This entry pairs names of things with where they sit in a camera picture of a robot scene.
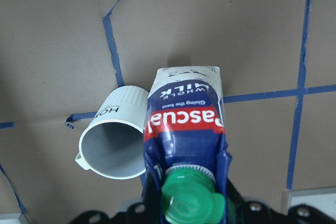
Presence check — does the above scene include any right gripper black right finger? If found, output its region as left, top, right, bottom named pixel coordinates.
left=226, top=179, right=244, bottom=224

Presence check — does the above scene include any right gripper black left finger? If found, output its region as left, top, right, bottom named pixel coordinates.
left=142, top=172, right=158, bottom=223

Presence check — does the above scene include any white grey mug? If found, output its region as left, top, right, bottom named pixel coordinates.
left=75, top=86, right=149, bottom=179

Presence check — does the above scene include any blue white milk carton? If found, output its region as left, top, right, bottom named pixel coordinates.
left=144, top=66, right=231, bottom=223

